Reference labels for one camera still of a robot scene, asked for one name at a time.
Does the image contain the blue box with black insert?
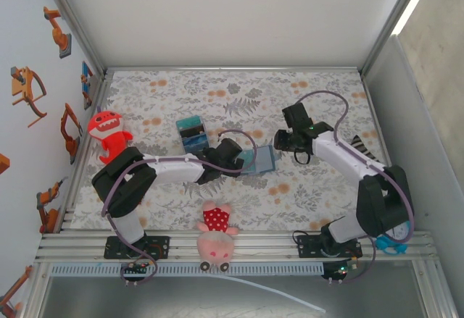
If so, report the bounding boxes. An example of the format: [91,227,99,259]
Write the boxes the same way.
[175,114,210,155]

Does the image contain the blue card holder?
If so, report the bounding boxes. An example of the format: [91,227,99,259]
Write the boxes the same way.
[237,144,282,177]

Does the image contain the blue logo credit card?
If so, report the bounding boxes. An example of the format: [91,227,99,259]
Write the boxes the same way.
[182,133,209,154]

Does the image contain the dark VIP credit card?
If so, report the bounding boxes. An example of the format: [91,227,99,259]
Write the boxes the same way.
[180,125,205,138]

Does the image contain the teal credit card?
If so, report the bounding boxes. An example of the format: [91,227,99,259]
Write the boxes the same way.
[176,114,202,130]

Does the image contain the black beige striped pouch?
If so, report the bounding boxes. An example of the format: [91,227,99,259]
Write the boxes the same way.
[348,134,384,165]

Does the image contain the floral table mat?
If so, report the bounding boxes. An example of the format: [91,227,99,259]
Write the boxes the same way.
[72,70,403,232]

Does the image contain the pink pig plush toy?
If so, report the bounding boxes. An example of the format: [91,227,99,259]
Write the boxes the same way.
[196,201,240,272]

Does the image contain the red shark plush toy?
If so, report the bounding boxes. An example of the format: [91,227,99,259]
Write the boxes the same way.
[88,110,133,165]

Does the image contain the blue alarm clock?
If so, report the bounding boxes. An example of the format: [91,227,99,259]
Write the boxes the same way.
[374,219,414,256]

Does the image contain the thin white plastic strip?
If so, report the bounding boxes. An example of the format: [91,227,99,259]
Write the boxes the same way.
[213,274,327,314]

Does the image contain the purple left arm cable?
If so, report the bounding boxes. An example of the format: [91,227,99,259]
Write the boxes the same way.
[101,129,259,287]

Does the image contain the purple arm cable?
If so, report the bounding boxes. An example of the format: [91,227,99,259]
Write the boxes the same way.
[101,129,259,287]
[297,90,416,285]

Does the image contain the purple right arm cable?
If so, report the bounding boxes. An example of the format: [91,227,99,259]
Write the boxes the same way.
[297,90,416,285]

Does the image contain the aluminium back rail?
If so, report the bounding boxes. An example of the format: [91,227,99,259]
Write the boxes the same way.
[104,65,364,75]

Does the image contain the aluminium front rail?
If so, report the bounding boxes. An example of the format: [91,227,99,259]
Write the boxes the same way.
[34,230,438,262]

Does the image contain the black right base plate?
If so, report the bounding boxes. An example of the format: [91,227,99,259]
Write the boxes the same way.
[297,234,363,259]

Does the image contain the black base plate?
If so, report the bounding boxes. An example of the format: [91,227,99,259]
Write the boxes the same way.
[297,234,363,259]
[104,235,170,260]

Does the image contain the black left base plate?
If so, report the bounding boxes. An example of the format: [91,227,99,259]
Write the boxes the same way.
[104,235,170,260]

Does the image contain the white slotted cable duct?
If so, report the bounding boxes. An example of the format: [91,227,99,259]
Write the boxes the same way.
[50,261,326,278]

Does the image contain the aluminium side rail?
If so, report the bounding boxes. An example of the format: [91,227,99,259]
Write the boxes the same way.
[59,73,113,232]

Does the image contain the blue orange wall sticker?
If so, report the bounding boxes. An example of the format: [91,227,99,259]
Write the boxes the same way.
[80,61,94,111]

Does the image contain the aluminium frame post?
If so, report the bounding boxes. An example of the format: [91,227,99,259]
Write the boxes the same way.
[36,0,109,80]
[360,0,431,78]

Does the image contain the orange gripper wall sticker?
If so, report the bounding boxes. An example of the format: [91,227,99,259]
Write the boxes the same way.
[9,66,48,129]

